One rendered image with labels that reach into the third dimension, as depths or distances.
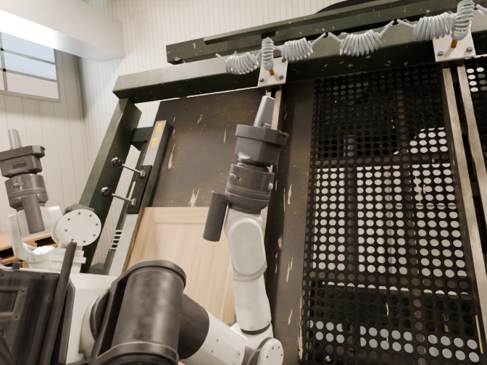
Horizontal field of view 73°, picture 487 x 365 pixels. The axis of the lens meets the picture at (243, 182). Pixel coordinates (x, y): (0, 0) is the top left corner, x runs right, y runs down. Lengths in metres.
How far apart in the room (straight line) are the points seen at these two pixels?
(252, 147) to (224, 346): 0.35
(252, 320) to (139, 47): 4.64
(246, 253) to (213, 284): 0.44
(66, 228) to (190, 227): 0.56
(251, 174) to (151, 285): 0.25
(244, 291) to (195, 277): 0.42
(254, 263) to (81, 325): 0.29
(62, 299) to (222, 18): 4.23
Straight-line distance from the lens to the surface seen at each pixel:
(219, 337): 0.62
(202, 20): 4.67
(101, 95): 5.41
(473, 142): 1.07
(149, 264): 0.54
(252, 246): 0.62
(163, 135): 1.40
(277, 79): 1.23
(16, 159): 1.05
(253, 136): 0.62
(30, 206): 0.97
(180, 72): 1.49
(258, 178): 0.61
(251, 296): 0.69
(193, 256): 1.10
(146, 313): 0.50
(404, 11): 1.80
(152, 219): 1.24
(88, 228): 0.67
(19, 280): 0.55
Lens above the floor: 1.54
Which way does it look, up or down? 5 degrees down
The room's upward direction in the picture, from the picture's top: 4 degrees counter-clockwise
